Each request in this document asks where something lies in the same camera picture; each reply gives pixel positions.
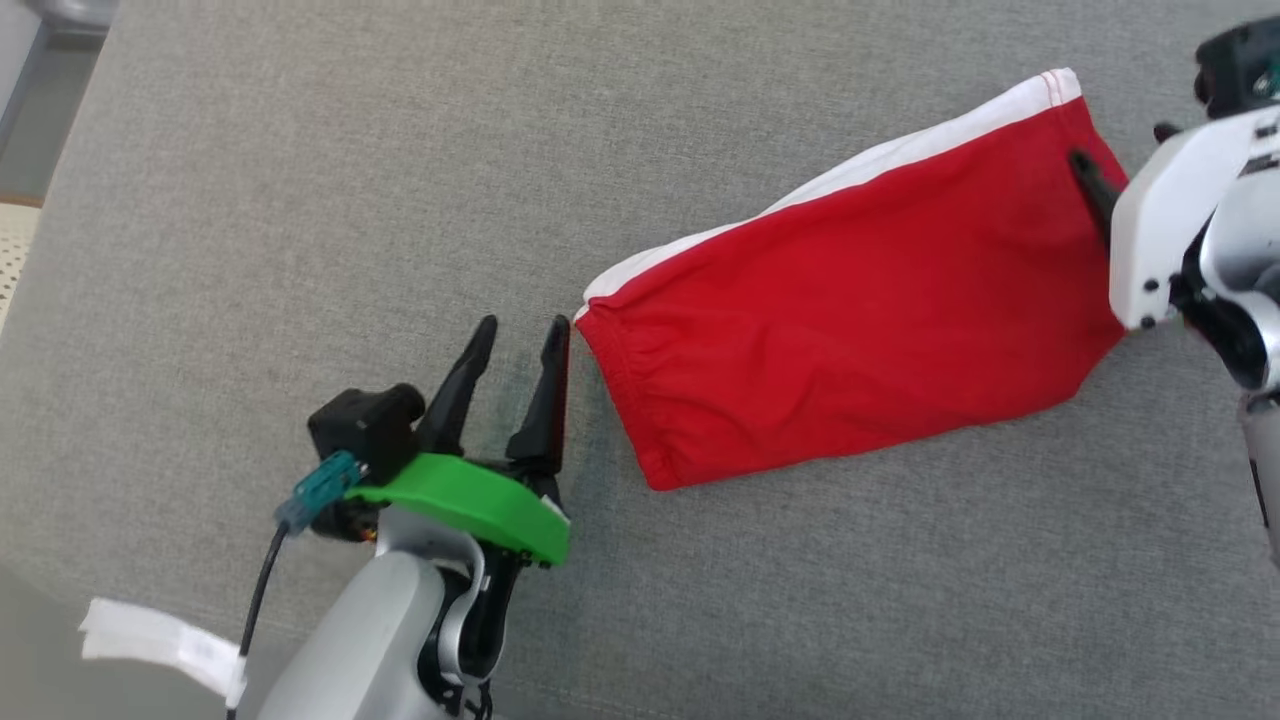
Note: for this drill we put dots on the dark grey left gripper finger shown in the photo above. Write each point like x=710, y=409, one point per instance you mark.
x=545, y=420
x=455, y=410

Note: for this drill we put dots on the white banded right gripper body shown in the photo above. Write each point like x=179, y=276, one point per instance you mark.
x=1160, y=230

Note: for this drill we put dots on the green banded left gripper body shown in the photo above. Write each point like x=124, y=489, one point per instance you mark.
x=470, y=500

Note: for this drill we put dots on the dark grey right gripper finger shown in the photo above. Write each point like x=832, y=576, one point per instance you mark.
x=1166, y=131
x=1098, y=195

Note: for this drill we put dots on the red shorts with white stripe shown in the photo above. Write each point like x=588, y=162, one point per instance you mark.
x=850, y=320

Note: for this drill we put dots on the cream perforated laundry basket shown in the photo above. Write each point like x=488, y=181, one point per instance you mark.
x=15, y=260

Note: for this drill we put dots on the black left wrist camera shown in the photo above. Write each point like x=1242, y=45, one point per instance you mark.
x=365, y=425

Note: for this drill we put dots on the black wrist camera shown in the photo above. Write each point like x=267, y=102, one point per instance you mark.
x=365, y=425
x=1235, y=60

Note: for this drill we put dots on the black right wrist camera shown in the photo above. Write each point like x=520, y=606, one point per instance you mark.
x=1235, y=60

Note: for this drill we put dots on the grey lettered metal frame leg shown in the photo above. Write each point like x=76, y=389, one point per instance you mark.
x=75, y=10

